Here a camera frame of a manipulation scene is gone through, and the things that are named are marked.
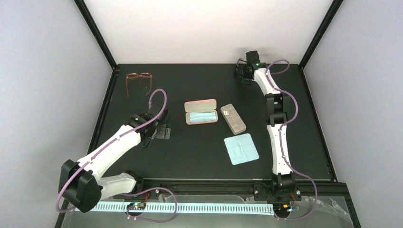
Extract light blue cloth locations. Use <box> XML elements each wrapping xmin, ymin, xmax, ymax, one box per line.
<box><xmin>189</xmin><ymin>112</ymin><xmax>217</xmax><ymax>123</ymax></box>
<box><xmin>224</xmin><ymin>133</ymin><xmax>259</xmax><ymax>165</ymax></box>

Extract pink glasses case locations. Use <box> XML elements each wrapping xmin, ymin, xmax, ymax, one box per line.
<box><xmin>184</xmin><ymin>99</ymin><xmax>218</xmax><ymax>125</ymax></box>

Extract grey glasses case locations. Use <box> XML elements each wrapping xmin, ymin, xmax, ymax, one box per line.
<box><xmin>220</xmin><ymin>104</ymin><xmax>246</xmax><ymax>135</ymax></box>

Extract black sunglasses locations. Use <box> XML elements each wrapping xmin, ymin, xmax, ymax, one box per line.
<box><xmin>234</xmin><ymin>58</ymin><xmax>252</xmax><ymax>86</ymax></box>

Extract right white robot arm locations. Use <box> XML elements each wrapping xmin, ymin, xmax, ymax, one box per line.
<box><xmin>235</xmin><ymin>50</ymin><xmax>296</xmax><ymax>201</ymax></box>

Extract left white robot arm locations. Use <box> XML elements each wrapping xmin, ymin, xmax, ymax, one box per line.
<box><xmin>56</xmin><ymin>105</ymin><xmax>170</xmax><ymax>213</ymax></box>

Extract brown translucent sunglasses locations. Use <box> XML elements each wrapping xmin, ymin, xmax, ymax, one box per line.
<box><xmin>125</xmin><ymin>72</ymin><xmax>153</xmax><ymax>97</ymax></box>

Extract left circuit board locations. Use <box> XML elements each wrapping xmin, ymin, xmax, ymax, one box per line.
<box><xmin>126</xmin><ymin>202</ymin><xmax>146</xmax><ymax>211</ymax></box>

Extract circuit board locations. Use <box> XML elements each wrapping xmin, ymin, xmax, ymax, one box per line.
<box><xmin>274</xmin><ymin>204</ymin><xmax>299</xmax><ymax>213</ymax></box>
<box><xmin>126</xmin><ymin>202</ymin><xmax>146</xmax><ymax>211</ymax></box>

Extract right circuit board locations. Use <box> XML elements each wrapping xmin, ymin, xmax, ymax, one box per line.
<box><xmin>274</xmin><ymin>204</ymin><xmax>299</xmax><ymax>213</ymax></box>

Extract clear plastic sheet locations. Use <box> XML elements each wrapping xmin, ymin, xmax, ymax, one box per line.
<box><xmin>61</xmin><ymin>195</ymin><xmax>354</xmax><ymax>228</ymax></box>

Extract black aluminium frame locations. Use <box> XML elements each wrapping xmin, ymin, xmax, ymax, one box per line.
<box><xmin>76</xmin><ymin>0</ymin><xmax>360</xmax><ymax>228</ymax></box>

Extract white slotted cable duct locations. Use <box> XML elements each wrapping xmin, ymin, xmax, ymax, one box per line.
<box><xmin>91</xmin><ymin>201</ymin><xmax>274</xmax><ymax>216</ymax></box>

